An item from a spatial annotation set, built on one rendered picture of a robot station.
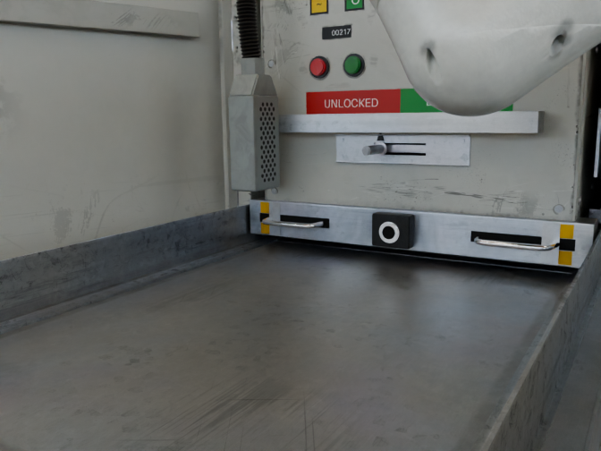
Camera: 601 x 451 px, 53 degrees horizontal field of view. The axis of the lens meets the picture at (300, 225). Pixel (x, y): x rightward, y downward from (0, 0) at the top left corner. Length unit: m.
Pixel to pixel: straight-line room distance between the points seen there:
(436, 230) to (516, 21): 0.50
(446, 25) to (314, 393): 0.30
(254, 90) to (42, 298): 0.41
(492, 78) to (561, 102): 0.42
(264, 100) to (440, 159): 0.28
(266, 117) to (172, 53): 0.23
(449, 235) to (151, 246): 0.43
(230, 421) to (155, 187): 0.65
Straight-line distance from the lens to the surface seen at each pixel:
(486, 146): 0.88
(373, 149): 0.89
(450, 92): 0.45
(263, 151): 0.93
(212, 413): 0.48
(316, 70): 0.97
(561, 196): 0.87
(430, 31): 0.45
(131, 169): 1.04
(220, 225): 1.00
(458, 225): 0.89
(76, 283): 0.80
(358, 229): 0.95
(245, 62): 0.94
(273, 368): 0.55
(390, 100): 0.92
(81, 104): 1.01
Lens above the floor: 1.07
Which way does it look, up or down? 10 degrees down
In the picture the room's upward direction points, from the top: 1 degrees counter-clockwise
